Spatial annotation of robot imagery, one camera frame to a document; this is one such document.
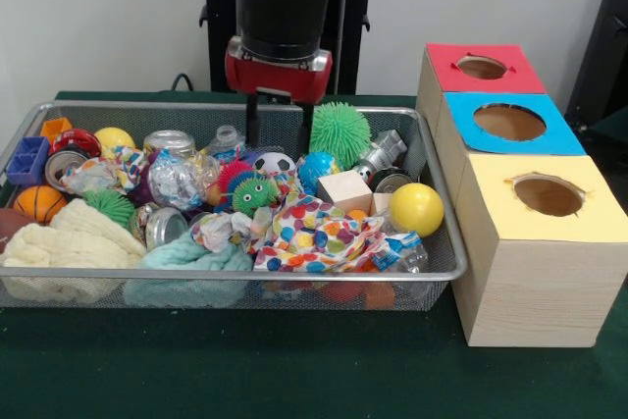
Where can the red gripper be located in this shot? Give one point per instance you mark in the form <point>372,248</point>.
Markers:
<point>279,79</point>

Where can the polka dot cloth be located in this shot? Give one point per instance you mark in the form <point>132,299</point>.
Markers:
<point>314,232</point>

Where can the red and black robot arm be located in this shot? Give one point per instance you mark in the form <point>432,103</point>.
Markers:
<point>282,12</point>

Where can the silver mesh bin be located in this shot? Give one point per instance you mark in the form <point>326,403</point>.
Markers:
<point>147,117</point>

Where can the wooden box with three holes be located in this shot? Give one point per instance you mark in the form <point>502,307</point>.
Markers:
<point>535,291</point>

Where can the small soccer ball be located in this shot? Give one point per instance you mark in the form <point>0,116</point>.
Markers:
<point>275,163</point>

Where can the blue globe ball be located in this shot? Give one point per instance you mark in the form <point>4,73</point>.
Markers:
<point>319,171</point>

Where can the large green spiky ball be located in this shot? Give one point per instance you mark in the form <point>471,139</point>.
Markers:
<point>341,134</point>

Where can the green-headed spiky caterpillar toy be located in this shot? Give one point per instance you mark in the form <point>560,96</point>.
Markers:
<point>252,195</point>

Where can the wooden cube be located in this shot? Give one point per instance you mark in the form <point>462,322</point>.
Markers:
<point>346,191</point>

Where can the large yellow ball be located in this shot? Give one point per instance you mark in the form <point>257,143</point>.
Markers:
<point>416,209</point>

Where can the cream knitted cloth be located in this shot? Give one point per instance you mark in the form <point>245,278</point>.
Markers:
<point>73,242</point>

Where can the dark green tablecloth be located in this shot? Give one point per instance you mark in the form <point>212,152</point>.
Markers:
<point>245,365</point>

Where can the small orange basketball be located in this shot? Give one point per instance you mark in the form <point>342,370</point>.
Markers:
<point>39,203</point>

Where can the purple plastic block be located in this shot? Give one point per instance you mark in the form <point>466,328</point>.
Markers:
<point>27,161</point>

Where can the black stand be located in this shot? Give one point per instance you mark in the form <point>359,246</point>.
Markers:
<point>603,46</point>

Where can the green-covered side table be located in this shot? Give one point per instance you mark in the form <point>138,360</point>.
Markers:
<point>613,127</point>

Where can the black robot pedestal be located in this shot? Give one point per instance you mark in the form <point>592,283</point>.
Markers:
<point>218,21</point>

